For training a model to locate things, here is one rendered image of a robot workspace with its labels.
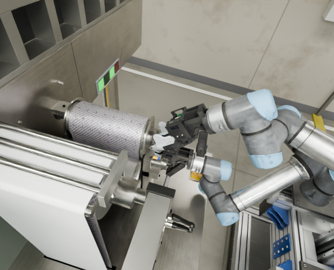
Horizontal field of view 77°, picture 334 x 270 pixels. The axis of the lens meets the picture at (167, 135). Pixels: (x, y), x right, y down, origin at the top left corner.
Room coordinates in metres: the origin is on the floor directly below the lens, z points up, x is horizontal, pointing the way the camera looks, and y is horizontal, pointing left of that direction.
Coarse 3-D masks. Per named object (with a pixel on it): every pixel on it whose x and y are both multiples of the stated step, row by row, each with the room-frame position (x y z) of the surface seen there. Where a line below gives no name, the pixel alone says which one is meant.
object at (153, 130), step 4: (152, 128) 0.48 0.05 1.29; (156, 128) 0.49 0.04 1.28; (148, 132) 0.46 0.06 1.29; (152, 132) 0.46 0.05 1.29; (156, 132) 0.50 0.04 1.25; (148, 136) 0.45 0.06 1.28; (152, 136) 0.45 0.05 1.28; (148, 140) 0.44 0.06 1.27; (152, 140) 0.44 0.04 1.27; (148, 144) 0.44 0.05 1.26; (152, 144) 0.45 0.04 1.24
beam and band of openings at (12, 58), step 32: (0, 0) 0.47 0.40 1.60; (32, 0) 0.56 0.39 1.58; (64, 0) 0.76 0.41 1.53; (96, 0) 0.91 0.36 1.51; (128, 0) 1.20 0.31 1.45; (0, 32) 0.46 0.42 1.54; (32, 32) 0.61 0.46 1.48; (64, 32) 0.69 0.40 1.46; (0, 64) 0.45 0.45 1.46; (32, 64) 0.49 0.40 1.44
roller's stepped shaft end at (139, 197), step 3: (138, 189) 0.22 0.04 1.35; (141, 189) 0.23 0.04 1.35; (138, 192) 0.22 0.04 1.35; (141, 192) 0.22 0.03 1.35; (144, 192) 0.22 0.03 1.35; (135, 195) 0.21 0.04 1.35; (138, 195) 0.21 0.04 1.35; (141, 195) 0.21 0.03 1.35; (144, 195) 0.21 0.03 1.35; (135, 198) 0.20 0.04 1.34; (138, 198) 0.21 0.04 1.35; (141, 198) 0.21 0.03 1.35; (144, 198) 0.21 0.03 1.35; (135, 201) 0.20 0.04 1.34; (138, 201) 0.20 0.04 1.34; (141, 201) 0.20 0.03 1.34; (144, 201) 0.20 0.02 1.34; (141, 204) 0.20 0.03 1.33
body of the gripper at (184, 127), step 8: (200, 104) 0.45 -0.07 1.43; (184, 112) 0.44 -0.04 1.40; (192, 112) 0.44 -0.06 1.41; (200, 112) 0.42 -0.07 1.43; (176, 120) 0.43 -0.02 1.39; (184, 120) 0.43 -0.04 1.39; (192, 120) 0.42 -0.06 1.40; (200, 120) 0.42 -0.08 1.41; (168, 128) 0.41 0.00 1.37; (176, 128) 0.41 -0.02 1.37; (184, 128) 0.40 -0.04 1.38; (192, 128) 0.42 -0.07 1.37; (200, 128) 0.42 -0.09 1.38; (208, 128) 0.40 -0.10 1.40; (176, 136) 0.41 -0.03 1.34; (184, 136) 0.41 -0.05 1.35; (192, 136) 0.41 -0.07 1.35
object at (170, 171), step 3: (180, 162) 0.50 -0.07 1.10; (177, 165) 0.50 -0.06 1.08; (180, 165) 0.49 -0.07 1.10; (183, 165) 0.49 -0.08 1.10; (168, 168) 0.52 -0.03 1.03; (171, 168) 0.51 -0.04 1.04; (174, 168) 0.49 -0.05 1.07; (177, 168) 0.49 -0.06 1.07; (180, 168) 0.49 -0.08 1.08; (168, 171) 0.50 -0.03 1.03; (171, 171) 0.49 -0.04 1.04; (174, 171) 0.49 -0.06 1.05; (177, 171) 0.49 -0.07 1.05; (168, 174) 0.49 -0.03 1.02; (171, 174) 0.49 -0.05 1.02
